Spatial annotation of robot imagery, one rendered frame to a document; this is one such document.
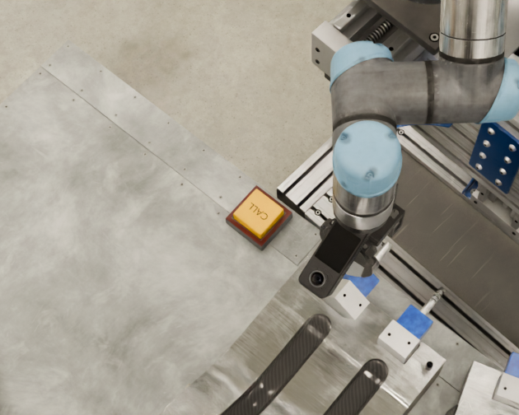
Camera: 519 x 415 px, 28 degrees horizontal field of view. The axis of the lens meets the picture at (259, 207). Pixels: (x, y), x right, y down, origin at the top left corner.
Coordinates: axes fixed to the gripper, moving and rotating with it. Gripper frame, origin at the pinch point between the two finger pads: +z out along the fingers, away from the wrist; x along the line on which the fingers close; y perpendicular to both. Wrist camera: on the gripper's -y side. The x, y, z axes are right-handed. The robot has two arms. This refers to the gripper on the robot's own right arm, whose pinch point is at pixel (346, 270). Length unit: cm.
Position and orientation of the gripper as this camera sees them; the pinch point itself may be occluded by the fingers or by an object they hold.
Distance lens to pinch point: 146.5
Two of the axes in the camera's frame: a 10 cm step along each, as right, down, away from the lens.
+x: -7.6, -5.8, 2.9
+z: 0.4, 4.0, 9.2
